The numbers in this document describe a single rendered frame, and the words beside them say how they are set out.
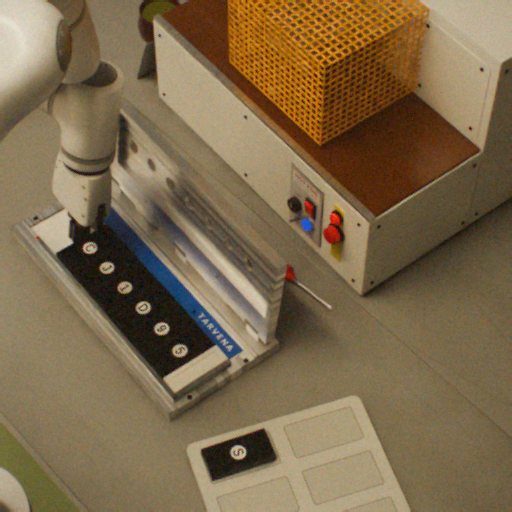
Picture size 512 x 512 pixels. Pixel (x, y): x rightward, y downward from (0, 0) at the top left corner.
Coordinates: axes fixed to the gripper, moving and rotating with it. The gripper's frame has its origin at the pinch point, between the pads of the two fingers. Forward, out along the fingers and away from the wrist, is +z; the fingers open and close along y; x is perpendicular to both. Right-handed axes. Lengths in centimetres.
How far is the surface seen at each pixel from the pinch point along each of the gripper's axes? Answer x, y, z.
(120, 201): 9.8, -2.7, 0.8
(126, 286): 0.3, 13.1, 1.4
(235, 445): -2.6, 45.2, 3.1
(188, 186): 10.0, 12.6, -15.3
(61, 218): 0.3, -5.5, 2.7
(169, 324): 1.6, 22.8, 1.4
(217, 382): 1.7, 35.1, 2.4
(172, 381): -4.1, 31.5, 2.3
